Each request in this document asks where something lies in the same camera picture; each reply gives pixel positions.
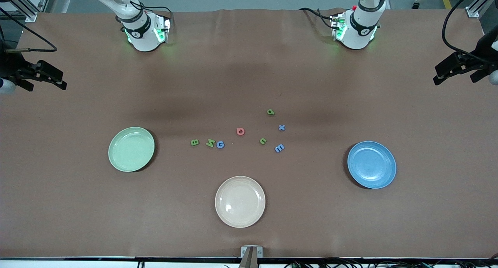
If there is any green plate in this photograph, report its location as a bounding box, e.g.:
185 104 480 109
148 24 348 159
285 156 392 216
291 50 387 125
108 127 155 172

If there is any blue plate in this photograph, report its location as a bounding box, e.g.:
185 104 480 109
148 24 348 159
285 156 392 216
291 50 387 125
347 141 397 189

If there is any brown table mat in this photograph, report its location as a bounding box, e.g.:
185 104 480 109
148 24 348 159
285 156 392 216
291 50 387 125
0 8 498 259

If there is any beige plate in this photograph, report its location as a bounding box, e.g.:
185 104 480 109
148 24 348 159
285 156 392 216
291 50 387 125
215 176 266 228

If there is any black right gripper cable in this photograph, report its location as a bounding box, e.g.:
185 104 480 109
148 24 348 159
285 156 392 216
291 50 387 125
0 7 58 53

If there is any aluminium frame profile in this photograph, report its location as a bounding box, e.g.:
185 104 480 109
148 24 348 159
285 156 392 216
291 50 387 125
9 0 39 23
466 0 491 19

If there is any black right arm base cable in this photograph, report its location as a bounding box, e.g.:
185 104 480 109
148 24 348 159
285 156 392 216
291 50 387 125
130 0 172 16

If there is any black arm base cable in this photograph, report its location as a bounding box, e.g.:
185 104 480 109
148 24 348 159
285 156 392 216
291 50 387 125
130 0 172 16
299 7 335 29

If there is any black left arm base cable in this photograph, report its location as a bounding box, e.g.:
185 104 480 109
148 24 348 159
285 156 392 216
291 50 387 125
299 7 335 29

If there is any white table edge rail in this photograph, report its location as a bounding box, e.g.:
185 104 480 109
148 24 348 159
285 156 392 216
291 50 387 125
0 257 498 268

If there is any metal bracket with wedge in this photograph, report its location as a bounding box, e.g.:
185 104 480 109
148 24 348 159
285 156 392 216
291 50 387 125
238 245 263 268

